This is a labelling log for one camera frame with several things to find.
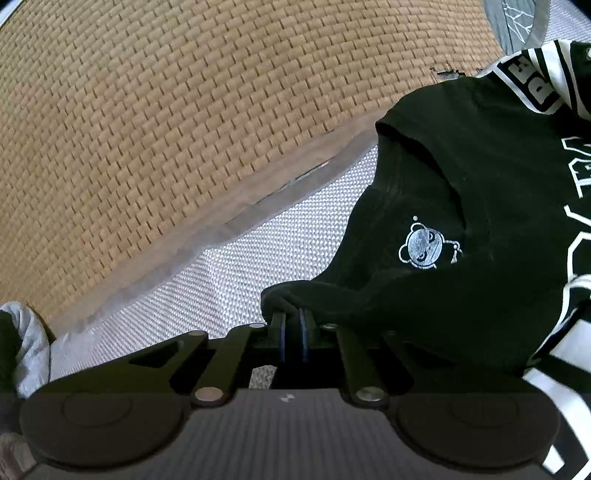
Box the black printed sweatshirt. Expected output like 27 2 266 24
262 40 590 479

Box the black grey folded garment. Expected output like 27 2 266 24
1 301 50 398

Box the woven tan upright mattress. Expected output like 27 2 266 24
1 1 502 322

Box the grey patterned bed sheet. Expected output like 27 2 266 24
483 0 550 55

